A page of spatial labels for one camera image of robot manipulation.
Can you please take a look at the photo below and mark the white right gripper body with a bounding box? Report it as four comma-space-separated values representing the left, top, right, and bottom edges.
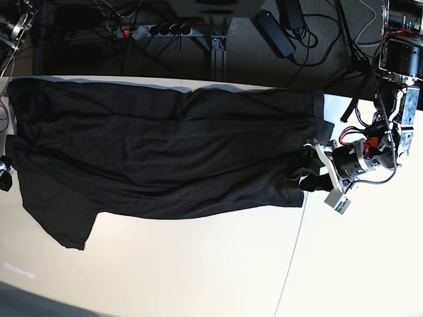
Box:
0, 156, 12, 175

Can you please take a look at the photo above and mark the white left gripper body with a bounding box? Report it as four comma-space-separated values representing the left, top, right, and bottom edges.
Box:
325, 137, 395, 194

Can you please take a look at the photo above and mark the dark grey T-shirt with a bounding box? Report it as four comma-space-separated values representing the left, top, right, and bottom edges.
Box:
5, 78, 334, 250

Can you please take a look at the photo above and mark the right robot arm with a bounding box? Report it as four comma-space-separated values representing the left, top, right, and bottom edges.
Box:
1, 1, 39, 192

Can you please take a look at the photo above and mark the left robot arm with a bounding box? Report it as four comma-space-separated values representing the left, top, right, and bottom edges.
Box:
299, 1, 422, 195

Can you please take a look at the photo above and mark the black tripod stand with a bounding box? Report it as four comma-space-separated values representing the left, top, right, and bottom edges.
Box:
323, 1, 381, 98

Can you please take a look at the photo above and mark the black power brick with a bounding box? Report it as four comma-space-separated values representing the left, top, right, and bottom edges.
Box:
276, 0, 305, 30
252, 10, 296, 58

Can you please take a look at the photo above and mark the grey power strip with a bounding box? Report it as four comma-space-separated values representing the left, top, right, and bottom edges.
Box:
110, 23, 195, 41

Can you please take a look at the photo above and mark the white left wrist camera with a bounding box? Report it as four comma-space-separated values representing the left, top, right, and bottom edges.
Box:
325, 189, 351, 215

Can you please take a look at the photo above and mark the aluminium table frame post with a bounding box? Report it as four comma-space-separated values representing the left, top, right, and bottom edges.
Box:
208, 17, 231, 82

